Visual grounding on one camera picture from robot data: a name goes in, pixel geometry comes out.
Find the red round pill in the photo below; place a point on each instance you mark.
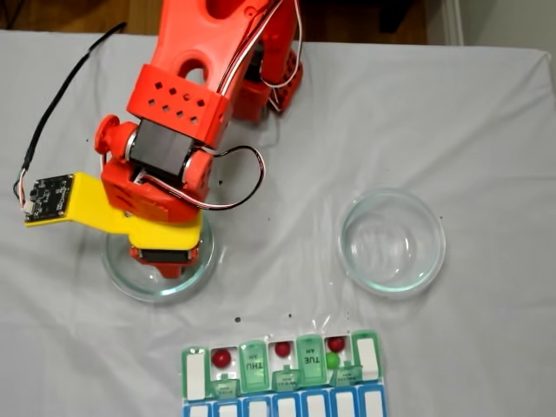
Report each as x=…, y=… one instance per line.
x=282, y=348
x=336, y=344
x=221, y=358

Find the green round pill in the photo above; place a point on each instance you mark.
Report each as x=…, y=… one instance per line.
x=332, y=360

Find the weekly pill organizer box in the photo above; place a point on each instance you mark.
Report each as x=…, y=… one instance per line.
x=282, y=404

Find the clear glass bowl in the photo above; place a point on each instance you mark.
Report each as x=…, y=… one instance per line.
x=391, y=243
x=182, y=289

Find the white table cover sheet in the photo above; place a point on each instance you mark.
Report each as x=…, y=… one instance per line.
x=478, y=174

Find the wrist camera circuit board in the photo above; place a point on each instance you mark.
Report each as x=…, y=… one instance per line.
x=50, y=197

